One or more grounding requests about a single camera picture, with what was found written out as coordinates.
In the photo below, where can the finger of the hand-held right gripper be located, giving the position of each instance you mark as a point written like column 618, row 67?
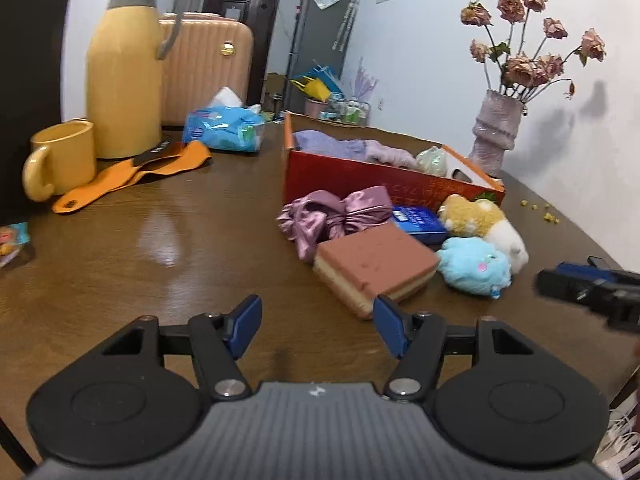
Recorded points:
column 585, row 270
column 565, row 285

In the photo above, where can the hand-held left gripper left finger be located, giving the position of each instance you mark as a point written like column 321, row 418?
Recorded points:
column 245, row 325

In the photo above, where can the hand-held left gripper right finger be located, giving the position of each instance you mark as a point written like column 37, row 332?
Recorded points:
column 390, row 327

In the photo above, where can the pink layered sponge block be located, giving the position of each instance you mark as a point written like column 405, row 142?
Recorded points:
column 375, row 260

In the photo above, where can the light blue plush toy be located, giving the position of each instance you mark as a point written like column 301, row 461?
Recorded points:
column 472, row 265

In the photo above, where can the small blue tissue packet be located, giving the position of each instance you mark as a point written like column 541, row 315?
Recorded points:
column 417, row 222

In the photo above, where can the yellow and white plush toy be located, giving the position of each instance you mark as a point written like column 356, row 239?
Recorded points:
column 475, row 217

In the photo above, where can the purple satin scrunchie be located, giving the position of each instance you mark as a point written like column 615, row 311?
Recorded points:
column 325, row 220

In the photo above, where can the red cardboard box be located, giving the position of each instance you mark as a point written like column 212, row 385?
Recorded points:
column 350, row 180

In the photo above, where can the light purple fluffy towel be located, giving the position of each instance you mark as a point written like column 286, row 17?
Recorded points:
column 395, row 155

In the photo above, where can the clear plastic bag item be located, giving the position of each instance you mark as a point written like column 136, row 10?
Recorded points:
column 432, row 160

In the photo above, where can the lavender knit cloth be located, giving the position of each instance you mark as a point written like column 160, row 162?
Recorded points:
column 325, row 145

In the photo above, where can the blue soft tissue pack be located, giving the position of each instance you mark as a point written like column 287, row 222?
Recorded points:
column 220, row 130

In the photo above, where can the scattered yellow crumbs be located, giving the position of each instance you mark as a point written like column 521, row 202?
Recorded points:
column 547, row 217

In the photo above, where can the pink textured vase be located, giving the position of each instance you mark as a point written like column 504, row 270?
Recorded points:
column 495, row 130

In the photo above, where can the dried pink roses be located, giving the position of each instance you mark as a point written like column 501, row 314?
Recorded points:
column 525, row 67

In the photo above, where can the pink bucket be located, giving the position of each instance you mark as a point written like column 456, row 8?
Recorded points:
column 315, row 107

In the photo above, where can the yellow mug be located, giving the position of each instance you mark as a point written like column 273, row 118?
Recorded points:
column 65, row 160

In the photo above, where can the clear snack packet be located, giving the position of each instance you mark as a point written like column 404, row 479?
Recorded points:
column 12, row 245

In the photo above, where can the purple decorative flowers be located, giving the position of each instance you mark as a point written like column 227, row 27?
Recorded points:
column 365, row 82

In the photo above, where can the blue and yellow bag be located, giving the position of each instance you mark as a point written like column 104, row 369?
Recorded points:
column 317, row 87

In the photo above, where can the pink suitcase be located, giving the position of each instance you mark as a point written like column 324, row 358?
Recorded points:
column 210, row 70

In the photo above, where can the yellow thermos jug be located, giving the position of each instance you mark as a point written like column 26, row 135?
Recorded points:
column 125, row 85

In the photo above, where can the grey refrigerator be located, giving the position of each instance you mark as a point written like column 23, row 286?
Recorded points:
column 315, row 50

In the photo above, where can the dark entrance door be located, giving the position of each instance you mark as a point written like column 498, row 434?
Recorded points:
column 250, row 35

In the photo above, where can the hanging folded umbrella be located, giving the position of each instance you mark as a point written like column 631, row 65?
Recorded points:
column 346, row 20

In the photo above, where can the black paper bag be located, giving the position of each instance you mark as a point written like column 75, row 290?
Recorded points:
column 30, row 85

